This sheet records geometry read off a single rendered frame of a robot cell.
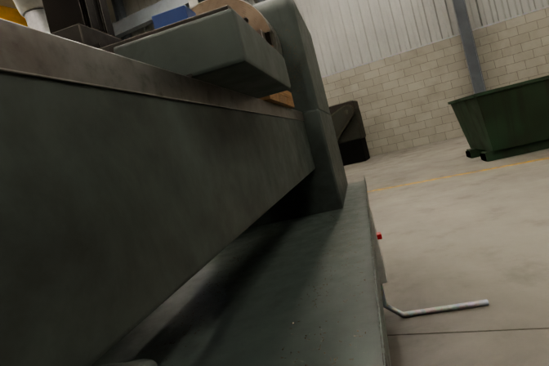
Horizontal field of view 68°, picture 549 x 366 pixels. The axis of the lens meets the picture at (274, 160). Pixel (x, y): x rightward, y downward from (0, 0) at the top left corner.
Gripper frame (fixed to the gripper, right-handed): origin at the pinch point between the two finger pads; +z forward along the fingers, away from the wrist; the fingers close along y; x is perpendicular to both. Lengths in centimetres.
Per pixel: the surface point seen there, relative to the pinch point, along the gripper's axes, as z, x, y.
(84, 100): 53, 29, 115
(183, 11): 26, 15, 56
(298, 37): 25.8, 33.2, 7.2
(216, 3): 13.9, 14.3, 23.4
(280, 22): 19.9, 28.9, 7.9
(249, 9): 18.4, 23.2, 23.5
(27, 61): 51, 29, 119
